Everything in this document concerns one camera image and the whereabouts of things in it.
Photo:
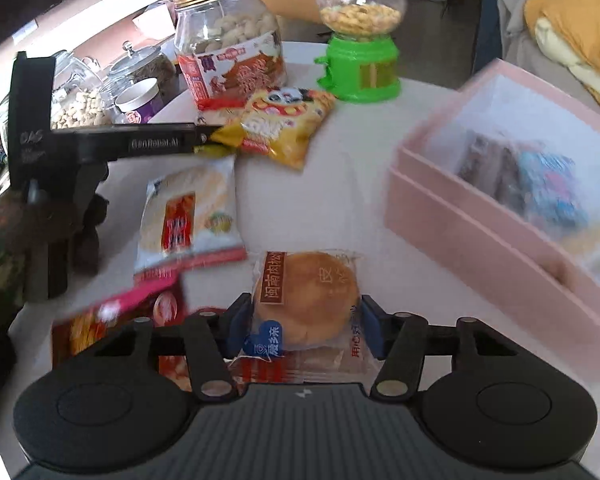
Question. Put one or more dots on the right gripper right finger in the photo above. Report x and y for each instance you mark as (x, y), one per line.
(402, 341)

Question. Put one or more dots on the yellow panda snack bag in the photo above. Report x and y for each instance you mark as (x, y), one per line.
(278, 123)

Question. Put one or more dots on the glass jar with dark contents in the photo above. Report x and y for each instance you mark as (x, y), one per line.
(144, 63)

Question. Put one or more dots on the green gumball candy dispenser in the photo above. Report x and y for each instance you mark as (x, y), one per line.
(361, 56)

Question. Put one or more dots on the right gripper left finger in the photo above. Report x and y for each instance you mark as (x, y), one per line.
(208, 341)

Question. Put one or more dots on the round bun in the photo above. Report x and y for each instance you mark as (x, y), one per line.
(306, 322)

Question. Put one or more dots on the pink gift box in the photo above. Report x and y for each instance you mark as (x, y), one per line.
(501, 256)

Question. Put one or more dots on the large snack jar gold lid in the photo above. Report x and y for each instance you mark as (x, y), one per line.
(228, 49)

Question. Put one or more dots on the blue snack packet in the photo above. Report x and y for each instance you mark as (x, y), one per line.
(549, 187)

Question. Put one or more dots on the gloved hand on left gripper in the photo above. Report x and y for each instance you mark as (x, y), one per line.
(26, 227)

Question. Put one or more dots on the white rice cracker packet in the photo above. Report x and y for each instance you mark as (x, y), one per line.
(190, 221)

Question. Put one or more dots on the glass jar of peanuts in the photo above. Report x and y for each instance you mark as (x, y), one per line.
(76, 99)

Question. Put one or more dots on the purple paper cup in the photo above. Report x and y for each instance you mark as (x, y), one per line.
(140, 102)

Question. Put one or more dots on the white tablecloth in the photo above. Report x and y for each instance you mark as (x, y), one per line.
(337, 201)

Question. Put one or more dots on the orange and cream quilt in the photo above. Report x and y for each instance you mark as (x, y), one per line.
(568, 33)

